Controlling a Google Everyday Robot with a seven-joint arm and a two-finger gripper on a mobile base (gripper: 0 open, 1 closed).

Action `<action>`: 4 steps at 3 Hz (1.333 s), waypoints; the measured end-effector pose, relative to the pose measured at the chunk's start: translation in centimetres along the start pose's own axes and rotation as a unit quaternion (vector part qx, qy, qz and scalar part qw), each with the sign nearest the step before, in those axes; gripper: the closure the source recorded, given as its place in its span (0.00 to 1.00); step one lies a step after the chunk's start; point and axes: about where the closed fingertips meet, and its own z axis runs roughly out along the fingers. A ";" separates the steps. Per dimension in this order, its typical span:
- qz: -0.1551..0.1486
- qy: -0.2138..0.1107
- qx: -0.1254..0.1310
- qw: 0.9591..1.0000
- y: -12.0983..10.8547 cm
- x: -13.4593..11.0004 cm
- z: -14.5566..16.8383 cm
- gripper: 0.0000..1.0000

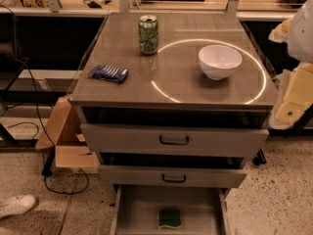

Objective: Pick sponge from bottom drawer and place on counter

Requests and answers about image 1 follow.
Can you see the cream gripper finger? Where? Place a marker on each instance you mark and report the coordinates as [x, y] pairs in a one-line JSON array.
[[295, 96], [280, 33]]

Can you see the green yellow sponge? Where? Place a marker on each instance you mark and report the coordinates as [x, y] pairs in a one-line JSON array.
[[169, 218]]

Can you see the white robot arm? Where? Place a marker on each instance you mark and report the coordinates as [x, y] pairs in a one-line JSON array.
[[300, 42]]

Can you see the grey drawer cabinet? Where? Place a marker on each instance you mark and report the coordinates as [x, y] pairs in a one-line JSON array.
[[170, 89]]

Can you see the middle grey drawer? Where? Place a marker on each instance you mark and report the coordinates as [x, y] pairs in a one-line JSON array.
[[171, 176]]

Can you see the grey drawer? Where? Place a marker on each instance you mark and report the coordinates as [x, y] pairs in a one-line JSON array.
[[171, 176], [156, 210], [175, 141]]

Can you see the top grey drawer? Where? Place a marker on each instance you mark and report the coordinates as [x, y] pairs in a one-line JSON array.
[[175, 141]]

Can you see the bottom grey drawer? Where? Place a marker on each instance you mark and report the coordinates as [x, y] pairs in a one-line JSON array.
[[156, 210]]

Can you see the white bowl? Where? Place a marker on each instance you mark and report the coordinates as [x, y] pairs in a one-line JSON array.
[[219, 61]]

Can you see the green soda can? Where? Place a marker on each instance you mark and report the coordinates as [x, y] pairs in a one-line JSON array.
[[148, 34]]

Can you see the blue snack packet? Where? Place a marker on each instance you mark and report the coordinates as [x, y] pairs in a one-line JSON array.
[[109, 73]]

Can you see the cardboard box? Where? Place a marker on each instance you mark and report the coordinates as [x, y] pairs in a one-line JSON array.
[[63, 139]]

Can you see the white shoe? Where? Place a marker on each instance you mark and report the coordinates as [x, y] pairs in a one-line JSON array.
[[17, 205]]

